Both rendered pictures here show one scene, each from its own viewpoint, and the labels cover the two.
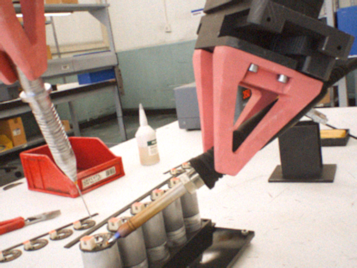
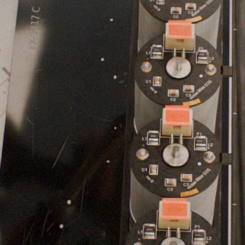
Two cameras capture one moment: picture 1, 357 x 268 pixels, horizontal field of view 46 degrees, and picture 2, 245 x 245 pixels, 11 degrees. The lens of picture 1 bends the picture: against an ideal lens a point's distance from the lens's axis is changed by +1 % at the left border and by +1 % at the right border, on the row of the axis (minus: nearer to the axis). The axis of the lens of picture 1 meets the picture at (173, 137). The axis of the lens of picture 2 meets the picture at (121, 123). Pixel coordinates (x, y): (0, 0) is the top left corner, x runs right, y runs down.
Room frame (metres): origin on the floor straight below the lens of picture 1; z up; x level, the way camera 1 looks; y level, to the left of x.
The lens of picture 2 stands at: (0.47, -0.08, 1.11)
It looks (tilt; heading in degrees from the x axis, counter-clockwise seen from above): 60 degrees down; 150
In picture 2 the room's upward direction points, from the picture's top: straight up
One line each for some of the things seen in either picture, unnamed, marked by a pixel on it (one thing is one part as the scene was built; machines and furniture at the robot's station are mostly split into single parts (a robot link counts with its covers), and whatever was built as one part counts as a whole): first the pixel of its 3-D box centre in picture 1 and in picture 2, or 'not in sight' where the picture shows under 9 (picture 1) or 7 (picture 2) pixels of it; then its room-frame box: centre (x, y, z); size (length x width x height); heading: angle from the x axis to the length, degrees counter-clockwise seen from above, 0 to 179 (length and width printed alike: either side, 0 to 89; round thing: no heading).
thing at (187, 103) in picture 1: (218, 103); not in sight; (0.89, -0.11, 0.80); 0.15 x 0.12 x 0.10; 56
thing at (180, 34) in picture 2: (139, 207); (179, 39); (0.30, 0.03, 0.82); 0.01 x 0.01 x 0.01; 57
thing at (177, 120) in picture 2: (159, 194); (176, 125); (0.32, 0.02, 0.82); 0.01 x 0.01 x 0.01; 57
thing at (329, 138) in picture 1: (321, 137); not in sight; (0.63, -0.23, 0.76); 0.07 x 0.05 x 0.02; 59
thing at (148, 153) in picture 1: (145, 133); not in sight; (0.67, 0.04, 0.80); 0.03 x 0.03 x 0.10
